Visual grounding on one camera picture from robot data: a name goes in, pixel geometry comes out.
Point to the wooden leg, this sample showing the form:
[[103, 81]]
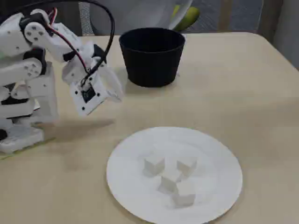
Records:
[[225, 16]]

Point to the white plate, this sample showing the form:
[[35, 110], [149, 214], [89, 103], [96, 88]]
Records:
[[210, 163]]

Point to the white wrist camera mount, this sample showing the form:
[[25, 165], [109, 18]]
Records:
[[98, 93]]

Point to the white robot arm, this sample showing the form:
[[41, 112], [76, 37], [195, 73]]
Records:
[[14, 72]]

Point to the green white office chair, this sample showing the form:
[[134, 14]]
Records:
[[189, 18]]

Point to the green tape strip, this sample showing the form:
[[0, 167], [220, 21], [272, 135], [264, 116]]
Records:
[[46, 140]]

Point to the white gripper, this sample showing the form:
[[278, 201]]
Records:
[[111, 84]]

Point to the black pot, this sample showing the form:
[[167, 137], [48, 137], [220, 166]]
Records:
[[151, 65]]

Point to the white cube block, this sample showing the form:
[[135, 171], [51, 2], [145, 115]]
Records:
[[168, 185], [154, 166], [183, 200], [187, 169]]

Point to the white mesh panel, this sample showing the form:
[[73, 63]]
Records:
[[88, 23]]

